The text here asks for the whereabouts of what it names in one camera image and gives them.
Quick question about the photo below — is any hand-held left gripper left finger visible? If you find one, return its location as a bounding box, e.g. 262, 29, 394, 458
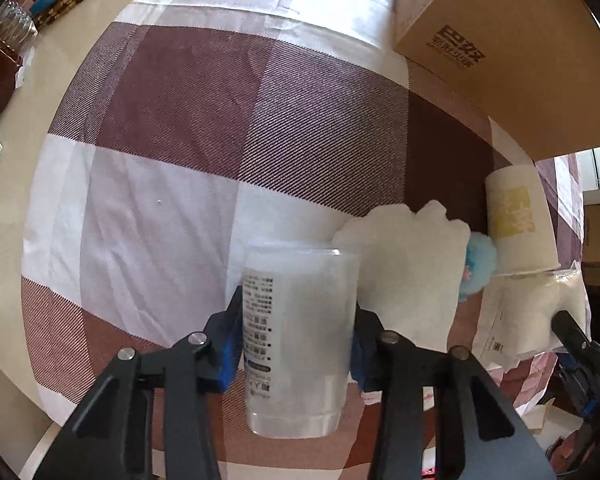
32, 285, 244, 480

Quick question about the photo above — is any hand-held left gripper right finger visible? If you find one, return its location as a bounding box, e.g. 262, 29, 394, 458
349, 307, 556, 480

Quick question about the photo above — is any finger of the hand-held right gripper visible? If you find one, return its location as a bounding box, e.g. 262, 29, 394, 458
551, 310, 600, 386
575, 382, 600, 423

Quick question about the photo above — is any white plastic packet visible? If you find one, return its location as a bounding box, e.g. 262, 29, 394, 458
472, 260, 591, 371

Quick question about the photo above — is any translucent plastic bottle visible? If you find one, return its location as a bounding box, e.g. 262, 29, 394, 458
242, 242, 362, 440

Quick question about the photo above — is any white cloth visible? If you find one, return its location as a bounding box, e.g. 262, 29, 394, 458
331, 199, 472, 356

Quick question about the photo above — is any cream paper cup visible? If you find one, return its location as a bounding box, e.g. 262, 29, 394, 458
484, 164, 562, 277

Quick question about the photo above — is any blue plush toy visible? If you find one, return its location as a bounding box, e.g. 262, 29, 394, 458
457, 232, 499, 303

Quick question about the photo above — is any brown cardboard box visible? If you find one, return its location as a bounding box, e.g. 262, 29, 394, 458
391, 0, 600, 161

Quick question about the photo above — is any brown white checked tablecloth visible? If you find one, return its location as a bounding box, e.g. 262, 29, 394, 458
20, 0, 588, 466

